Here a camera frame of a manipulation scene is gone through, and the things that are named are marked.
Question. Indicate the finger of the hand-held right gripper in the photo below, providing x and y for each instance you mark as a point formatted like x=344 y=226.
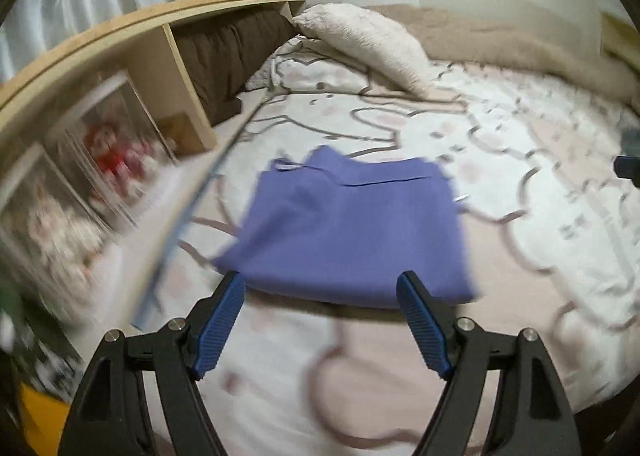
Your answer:
x=627 y=167

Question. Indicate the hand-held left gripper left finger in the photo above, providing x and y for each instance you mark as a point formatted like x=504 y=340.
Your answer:
x=220 y=323

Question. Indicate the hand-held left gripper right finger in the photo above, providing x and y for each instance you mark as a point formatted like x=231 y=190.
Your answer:
x=422 y=323

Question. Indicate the purple garment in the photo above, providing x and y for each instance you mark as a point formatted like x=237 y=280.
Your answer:
x=350 y=231

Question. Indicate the patterned white bed sheet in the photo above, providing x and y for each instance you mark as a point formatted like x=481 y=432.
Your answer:
x=450 y=196

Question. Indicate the beige fuzzy blanket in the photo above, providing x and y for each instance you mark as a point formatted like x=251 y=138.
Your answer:
x=510 y=44

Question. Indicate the framed picture with pale figures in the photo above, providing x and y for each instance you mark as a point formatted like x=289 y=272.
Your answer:
x=50 y=236

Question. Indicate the framed picture with red figure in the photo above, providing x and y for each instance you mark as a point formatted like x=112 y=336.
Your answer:
x=117 y=146

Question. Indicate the dark brown cushion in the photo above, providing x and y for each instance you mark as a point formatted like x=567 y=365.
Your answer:
x=227 y=64

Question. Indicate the wooden headboard shelf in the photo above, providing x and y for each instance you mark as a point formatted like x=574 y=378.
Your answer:
x=150 y=71

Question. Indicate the white fluffy pillow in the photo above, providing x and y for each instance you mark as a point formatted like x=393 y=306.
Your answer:
x=367 y=44

